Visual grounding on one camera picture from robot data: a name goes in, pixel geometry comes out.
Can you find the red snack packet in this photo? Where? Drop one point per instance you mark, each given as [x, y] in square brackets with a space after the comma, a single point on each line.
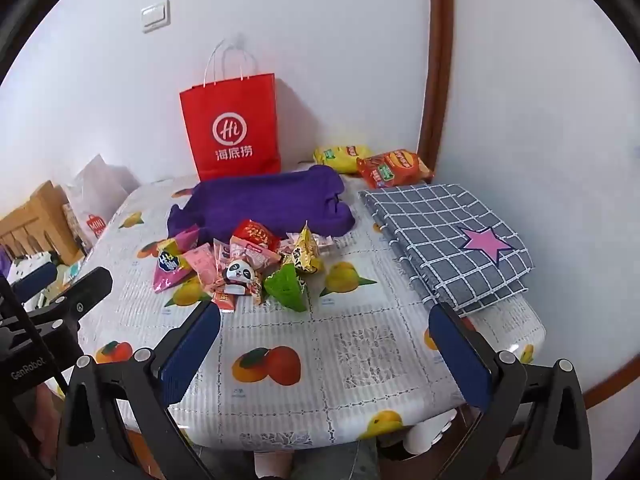
[255, 234]

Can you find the person's grey pants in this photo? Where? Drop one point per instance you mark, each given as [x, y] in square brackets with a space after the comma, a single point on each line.
[320, 460]

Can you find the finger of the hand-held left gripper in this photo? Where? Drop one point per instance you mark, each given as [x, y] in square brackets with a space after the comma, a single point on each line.
[90, 285]
[35, 276]

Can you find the white plastic bag red label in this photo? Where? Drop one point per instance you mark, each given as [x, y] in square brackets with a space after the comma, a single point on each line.
[105, 185]

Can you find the green triangular snack packet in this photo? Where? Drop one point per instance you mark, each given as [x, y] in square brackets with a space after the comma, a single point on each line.
[287, 287]

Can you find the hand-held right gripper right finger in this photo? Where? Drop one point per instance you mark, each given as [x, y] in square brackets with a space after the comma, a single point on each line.
[460, 355]

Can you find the panda print snack packet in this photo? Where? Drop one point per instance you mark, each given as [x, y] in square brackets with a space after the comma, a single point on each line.
[240, 274]

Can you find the red paper bag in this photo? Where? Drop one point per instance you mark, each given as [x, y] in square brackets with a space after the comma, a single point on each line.
[230, 110]

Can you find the yellow blue snack packet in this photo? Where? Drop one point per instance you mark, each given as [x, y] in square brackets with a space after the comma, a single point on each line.
[172, 265]

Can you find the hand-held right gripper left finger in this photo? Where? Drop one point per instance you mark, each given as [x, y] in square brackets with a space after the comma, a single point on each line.
[192, 345]

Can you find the fruit print tablecloth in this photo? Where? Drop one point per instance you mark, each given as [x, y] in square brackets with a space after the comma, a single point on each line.
[350, 350]

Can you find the orange chip bag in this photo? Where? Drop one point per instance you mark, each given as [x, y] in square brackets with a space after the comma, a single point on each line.
[390, 170]

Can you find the grey checked cloth pink star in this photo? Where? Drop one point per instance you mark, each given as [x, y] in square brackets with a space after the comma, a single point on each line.
[440, 240]

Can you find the yellow chip bag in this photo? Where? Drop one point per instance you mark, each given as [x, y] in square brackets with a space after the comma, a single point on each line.
[340, 157]

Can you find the brown wooden door frame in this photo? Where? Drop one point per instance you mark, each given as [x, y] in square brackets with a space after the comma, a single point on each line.
[437, 60]

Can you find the wooden chair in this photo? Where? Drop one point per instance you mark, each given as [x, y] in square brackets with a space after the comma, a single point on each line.
[35, 215]

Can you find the purple plush cloth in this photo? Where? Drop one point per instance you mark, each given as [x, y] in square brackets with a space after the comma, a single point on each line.
[270, 200]

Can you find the white light switch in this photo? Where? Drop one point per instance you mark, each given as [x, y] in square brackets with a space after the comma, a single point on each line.
[155, 16]

